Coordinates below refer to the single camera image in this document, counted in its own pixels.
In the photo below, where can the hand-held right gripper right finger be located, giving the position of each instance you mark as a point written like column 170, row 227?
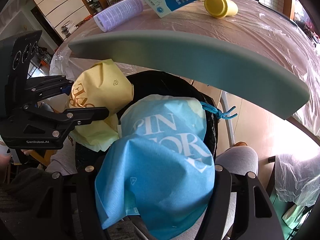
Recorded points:
column 222, row 192

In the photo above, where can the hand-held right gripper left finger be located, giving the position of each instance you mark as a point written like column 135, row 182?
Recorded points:
column 87, row 192

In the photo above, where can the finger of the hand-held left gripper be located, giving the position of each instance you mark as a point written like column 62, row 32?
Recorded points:
column 45, row 85
column 82, row 115

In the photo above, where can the yellow fabric bag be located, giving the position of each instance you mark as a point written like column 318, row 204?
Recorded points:
column 100, row 85

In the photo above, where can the blue fabric bag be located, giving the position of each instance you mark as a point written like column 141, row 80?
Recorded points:
column 155, row 180

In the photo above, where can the black lined trash bin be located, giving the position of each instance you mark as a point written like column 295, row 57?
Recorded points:
column 170, row 85

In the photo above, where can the person's grey trouser leg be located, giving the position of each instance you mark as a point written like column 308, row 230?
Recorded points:
column 237, row 157

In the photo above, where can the white cabinet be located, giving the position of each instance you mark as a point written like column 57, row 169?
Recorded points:
column 62, row 5

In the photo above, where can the plastic covered chair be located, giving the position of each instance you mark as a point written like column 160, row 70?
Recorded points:
column 297, row 175

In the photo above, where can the purple hair roller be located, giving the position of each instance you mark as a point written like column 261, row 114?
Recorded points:
column 117, row 12

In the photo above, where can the table with plastic cover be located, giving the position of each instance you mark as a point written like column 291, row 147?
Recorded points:
column 250, row 37

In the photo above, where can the yellow plastic cup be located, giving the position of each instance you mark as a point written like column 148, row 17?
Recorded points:
column 220, row 5

